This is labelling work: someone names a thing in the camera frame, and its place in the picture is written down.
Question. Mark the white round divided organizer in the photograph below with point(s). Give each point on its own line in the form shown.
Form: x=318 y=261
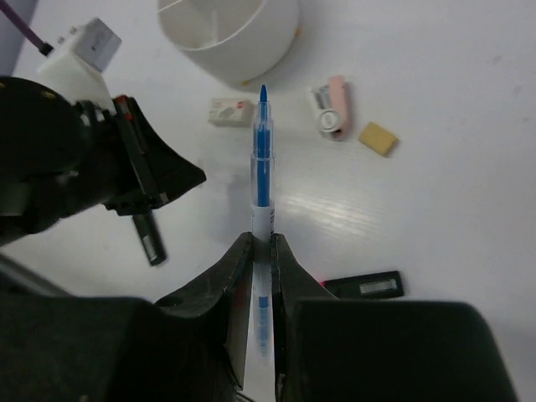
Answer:
x=231 y=40

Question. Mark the white boxed eraser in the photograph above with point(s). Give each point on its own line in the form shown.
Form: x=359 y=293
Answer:
x=230 y=112

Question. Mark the blue ballpoint pen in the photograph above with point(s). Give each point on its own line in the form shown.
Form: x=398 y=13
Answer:
x=262 y=224

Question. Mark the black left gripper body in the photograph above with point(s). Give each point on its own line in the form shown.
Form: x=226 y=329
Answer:
x=123 y=170

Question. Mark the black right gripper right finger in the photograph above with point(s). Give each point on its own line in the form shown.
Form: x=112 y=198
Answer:
x=331 y=349

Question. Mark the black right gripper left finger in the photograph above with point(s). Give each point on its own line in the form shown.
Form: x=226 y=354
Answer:
x=188 y=346

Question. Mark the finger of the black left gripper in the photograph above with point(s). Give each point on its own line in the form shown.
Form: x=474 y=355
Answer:
x=156 y=174

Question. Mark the blue capped black highlighter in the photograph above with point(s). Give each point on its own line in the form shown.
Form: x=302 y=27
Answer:
x=150 y=237

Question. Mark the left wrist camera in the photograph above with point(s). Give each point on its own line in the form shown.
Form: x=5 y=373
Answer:
x=75 y=68

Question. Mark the pink capped black highlighter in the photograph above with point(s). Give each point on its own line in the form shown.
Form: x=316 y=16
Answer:
x=376 y=286

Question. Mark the tan eraser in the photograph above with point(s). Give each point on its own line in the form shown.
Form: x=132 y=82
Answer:
x=378 y=139

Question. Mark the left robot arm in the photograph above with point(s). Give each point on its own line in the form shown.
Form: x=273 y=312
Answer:
x=59 y=159

